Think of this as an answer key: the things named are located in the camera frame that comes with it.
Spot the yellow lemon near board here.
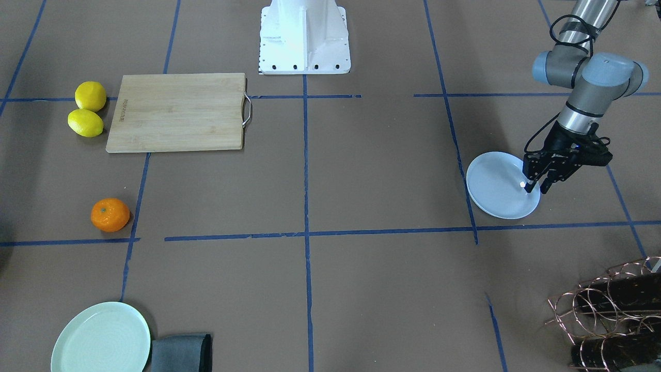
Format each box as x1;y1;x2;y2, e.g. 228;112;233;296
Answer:
74;82;107;112

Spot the orange fruit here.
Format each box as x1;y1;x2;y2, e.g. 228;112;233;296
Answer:
90;198;131;233

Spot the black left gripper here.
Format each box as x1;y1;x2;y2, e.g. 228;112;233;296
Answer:
523;122;599;195

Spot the light green plate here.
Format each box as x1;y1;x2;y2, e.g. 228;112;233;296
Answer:
50;302;151;371

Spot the wooden cutting board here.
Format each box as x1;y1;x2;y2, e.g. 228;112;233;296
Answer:
106;73;252;153

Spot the dark wine bottle middle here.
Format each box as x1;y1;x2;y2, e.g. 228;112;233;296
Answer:
571;332;660;371

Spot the yellow lemon far side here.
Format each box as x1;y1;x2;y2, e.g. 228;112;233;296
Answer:
68;108;104;137

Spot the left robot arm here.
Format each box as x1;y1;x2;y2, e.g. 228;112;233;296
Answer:
523;1;649;194

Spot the folded grey cloth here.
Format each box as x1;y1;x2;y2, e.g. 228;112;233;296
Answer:
150;333;212;371

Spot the light blue plate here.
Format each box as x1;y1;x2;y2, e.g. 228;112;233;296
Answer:
466;151;541;220

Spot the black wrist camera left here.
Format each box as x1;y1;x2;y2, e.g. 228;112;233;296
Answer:
575;137;613;167

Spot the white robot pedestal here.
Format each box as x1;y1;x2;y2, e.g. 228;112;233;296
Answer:
258;1;352;75

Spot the dark wine bottle upper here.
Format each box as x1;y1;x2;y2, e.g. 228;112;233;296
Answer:
576;272;660;313

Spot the copper wire bottle rack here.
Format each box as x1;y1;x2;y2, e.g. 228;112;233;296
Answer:
547;256;660;371

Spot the dark wine bottle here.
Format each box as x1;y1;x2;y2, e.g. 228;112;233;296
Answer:
576;272;660;313
571;332;660;371

